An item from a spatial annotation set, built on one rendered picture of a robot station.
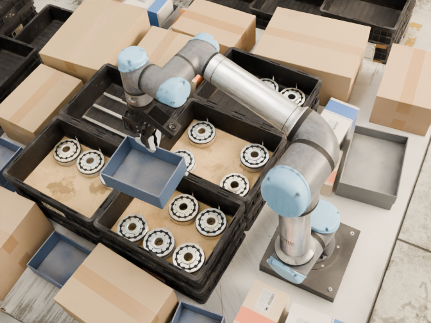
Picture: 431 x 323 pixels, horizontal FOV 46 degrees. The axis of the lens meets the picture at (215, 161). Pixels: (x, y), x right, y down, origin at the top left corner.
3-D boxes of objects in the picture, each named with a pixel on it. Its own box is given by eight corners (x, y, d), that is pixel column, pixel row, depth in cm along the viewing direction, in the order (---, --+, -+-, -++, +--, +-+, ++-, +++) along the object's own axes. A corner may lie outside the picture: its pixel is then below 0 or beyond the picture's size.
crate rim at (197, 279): (247, 206, 162) (247, 203, 160) (198, 286, 148) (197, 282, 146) (145, 159, 175) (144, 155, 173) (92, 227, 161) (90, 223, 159)
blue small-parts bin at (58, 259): (104, 263, 176) (99, 254, 171) (77, 299, 170) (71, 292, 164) (61, 238, 183) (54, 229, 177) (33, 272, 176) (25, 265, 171)
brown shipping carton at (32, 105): (53, 89, 225) (40, 63, 212) (92, 106, 218) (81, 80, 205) (8, 136, 212) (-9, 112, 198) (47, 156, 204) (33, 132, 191)
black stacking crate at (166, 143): (286, 156, 183) (288, 137, 174) (247, 220, 170) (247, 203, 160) (194, 116, 196) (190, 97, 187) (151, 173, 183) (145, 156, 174)
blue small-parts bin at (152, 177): (187, 169, 152) (184, 156, 146) (163, 209, 145) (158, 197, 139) (131, 147, 158) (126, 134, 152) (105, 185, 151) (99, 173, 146)
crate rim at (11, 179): (145, 159, 175) (144, 155, 173) (92, 227, 161) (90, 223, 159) (58, 117, 188) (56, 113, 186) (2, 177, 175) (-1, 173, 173)
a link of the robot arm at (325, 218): (341, 227, 162) (349, 208, 151) (320, 259, 157) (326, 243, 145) (309, 207, 166) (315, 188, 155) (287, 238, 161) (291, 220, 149)
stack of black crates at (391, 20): (393, 57, 297) (413, -7, 260) (378, 92, 283) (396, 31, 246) (328, 39, 310) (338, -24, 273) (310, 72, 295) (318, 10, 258)
